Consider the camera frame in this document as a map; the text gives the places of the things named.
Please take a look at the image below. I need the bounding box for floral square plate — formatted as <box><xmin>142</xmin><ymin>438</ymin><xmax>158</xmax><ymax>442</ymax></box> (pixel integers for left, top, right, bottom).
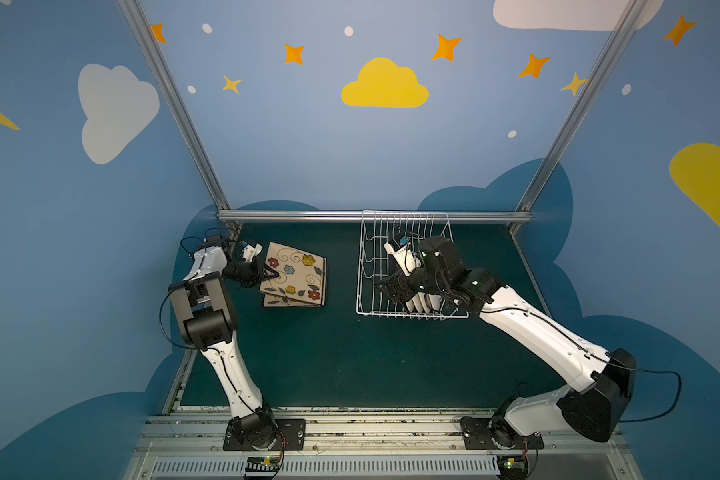
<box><xmin>259</xmin><ymin>242</ymin><xmax>327</xmax><ymax>306</ymax></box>
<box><xmin>263</xmin><ymin>294</ymin><xmax>322</xmax><ymax>308</ymax></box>

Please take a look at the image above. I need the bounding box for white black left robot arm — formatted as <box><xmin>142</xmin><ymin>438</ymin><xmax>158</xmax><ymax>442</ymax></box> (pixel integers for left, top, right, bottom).
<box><xmin>167</xmin><ymin>235</ymin><xmax>280</xmax><ymax>451</ymax></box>

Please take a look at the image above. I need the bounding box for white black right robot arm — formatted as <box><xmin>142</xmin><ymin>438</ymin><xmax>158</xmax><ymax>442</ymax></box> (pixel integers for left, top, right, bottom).
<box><xmin>375</xmin><ymin>234</ymin><xmax>636</xmax><ymax>449</ymax></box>

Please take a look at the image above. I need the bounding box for left small circuit board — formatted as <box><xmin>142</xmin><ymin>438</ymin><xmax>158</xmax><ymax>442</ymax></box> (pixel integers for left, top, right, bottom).
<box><xmin>243</xmin><ymin>456</ymin><xmax>281</xmax><ymax>480</ymax></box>

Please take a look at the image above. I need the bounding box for small circuit board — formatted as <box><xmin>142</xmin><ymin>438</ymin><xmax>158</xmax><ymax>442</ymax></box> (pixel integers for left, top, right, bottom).
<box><xmin>243</xmin><ymin>456</ymin><xmax>281</xmax><ymax>480</ymax></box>
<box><xmin>497</xmin><ymin>456</ymin><xmax>529</xmax><ymax>480</ymax></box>

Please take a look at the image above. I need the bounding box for right small circuit board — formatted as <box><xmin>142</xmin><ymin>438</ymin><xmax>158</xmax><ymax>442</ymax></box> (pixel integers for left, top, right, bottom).
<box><xmin>497</xmin><ymin>456</ymin><xmax>529</xmax><ymax>480</ymax></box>

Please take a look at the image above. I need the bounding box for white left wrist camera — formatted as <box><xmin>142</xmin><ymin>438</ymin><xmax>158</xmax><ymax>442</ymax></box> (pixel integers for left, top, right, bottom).
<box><xmin>241</xmin><ymin>242</ymin><xmax>263</xmax><ymax>263</ymax></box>

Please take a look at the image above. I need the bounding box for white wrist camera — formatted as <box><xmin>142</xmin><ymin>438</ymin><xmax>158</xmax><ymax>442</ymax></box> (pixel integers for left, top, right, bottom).
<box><xmin>384</xmin><ymin>233</ymin><xmax>421</xmax><ymax>276</ymax></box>
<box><xmin>241</xmin><ymin>242</ymin><xmax>263</xmax><ymax>263</ymax></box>

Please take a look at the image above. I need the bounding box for white wire dish rack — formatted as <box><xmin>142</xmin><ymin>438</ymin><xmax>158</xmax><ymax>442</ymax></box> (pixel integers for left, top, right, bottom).
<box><xmin>356</xmin><ymin>219</ymin><xmax>468</xmax><ymax>320</ymax></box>

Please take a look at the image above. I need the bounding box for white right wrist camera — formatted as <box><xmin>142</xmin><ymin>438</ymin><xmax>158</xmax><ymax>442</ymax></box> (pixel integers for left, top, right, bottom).
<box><xmin>384</xmin><ymin>233</ymin><xmax>421</xmax><ymax>276</ymax></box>

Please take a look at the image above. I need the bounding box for aluminium back frame rail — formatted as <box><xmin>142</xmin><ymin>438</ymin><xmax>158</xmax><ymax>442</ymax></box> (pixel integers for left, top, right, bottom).
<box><xmin>217</xmin><ymin>210</ymin><xmax>532</xmax><ymax>224</ymax></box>

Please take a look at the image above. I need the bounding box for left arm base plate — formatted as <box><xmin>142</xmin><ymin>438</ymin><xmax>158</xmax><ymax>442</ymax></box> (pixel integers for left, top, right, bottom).
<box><xmin>222</xmin><ymin>415</ymin><xmax>306</xmax><ymax>451</ymax></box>

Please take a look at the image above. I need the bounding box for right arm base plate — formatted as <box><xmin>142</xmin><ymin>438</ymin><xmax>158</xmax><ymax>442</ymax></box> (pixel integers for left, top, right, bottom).
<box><xmin>459</xmin><ymin>416</ymin><xmax>545</xmax><ymax>450</ymax></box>

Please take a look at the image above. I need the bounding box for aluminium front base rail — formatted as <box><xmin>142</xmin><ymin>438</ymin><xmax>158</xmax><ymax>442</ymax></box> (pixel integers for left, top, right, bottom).
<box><xmin>124</xmin><ymin>407</ymin><xmax>642</xmax><ymax>479</ymax></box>

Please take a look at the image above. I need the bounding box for aluminium left corner post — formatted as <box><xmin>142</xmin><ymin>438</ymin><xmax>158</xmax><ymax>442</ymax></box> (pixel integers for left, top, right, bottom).
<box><xmin>118</xmin><ymin>0</ymin><xmax>240</xmax><ymax>238</ymax></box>

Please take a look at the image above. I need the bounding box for aluminium corner post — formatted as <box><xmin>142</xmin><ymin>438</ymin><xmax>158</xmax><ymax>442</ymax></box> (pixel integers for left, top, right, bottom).
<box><xmin>508</xmin><ymin>0</ymin><xmax>649</xmax><ymax>237</ymax></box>
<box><xmin>118</xmin><ymin>0</ymin><xmax>240</xmax><ymax>238</ymax></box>

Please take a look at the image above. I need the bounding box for aluminium right corner post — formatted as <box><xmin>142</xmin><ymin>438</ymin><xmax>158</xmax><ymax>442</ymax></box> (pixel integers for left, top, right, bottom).
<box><xmin>508</xmin><ymin>0</ymin><xmax>649</xmax><ymax>237</ymax></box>

